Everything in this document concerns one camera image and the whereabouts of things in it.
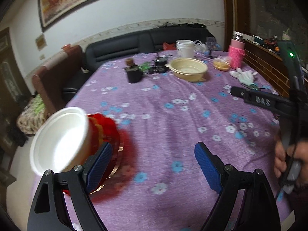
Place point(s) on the red gold-rimmed plate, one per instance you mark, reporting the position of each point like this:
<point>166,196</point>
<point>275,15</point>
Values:
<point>113,153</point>

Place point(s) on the black leather sofa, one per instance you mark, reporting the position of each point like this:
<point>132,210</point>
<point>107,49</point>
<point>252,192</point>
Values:
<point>146,41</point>

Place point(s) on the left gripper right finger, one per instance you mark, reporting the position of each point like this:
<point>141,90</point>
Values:
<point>258,209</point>

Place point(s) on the pink knit-sleeved bottle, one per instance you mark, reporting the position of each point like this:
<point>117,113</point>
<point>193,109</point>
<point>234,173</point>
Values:
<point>236,50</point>

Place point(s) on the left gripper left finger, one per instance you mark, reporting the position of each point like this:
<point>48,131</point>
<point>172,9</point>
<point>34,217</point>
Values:
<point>49,211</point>

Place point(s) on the small wall plaque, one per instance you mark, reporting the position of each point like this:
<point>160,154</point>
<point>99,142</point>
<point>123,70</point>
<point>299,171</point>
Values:
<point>40,42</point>

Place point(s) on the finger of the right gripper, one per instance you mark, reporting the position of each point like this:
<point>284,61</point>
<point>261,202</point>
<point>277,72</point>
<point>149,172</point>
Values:
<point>271,102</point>

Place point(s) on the red plastic bag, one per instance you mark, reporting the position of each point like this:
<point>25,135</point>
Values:
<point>169,47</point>

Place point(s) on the purple floral tablecloth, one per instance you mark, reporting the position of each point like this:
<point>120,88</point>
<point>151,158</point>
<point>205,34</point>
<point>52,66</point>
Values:
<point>159,185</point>

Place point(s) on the grey phone stand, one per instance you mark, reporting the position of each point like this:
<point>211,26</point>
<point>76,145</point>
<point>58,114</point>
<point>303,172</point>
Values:
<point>211,44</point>

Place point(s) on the patterned blanket seat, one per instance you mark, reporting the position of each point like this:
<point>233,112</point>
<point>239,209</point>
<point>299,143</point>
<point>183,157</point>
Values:
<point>33,117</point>

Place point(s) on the white foam bowl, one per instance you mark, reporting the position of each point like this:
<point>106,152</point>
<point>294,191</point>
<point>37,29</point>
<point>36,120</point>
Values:
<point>62,142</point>

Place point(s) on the white plastic jar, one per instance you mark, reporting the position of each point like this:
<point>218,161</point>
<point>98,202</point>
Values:
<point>185,48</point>

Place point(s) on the green candy wrapper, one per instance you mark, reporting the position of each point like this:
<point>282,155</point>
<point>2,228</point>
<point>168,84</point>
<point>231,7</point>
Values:
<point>147,68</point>

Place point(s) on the brown wooden counter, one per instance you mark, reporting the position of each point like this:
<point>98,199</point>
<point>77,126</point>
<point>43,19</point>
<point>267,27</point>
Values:
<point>269,66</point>

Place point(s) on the brown armchair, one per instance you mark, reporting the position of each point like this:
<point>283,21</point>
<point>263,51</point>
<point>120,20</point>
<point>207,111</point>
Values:
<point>52,75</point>

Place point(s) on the wooden cabinet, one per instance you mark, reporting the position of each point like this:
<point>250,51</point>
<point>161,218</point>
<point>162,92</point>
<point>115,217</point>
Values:
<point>15,96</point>

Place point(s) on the black mug with lid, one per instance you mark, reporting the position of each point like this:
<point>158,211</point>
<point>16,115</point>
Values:
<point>133,72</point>

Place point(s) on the white knit glove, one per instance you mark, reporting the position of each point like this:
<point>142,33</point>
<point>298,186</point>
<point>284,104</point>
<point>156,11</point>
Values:
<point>245,77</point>

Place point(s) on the bagged orange food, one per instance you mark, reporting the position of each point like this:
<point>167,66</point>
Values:
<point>222,63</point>

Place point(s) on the person's right hand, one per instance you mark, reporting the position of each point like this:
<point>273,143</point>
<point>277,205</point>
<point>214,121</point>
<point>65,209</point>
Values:
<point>301,153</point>

